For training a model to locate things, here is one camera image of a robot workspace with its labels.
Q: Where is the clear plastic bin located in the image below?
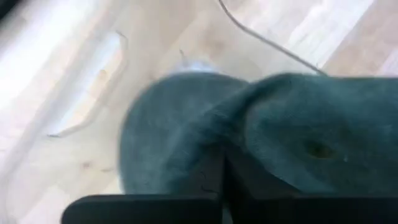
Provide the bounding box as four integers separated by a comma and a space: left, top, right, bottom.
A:
0, 0, 398, 200

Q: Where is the grey-green corduroy cap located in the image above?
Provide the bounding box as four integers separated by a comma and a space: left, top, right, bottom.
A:
118, 71, 398, 224

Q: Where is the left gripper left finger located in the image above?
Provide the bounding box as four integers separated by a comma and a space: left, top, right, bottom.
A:
61, 148, 226, 224

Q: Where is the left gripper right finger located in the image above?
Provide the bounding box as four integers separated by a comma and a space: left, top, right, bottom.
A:
223, 154, 398, 224

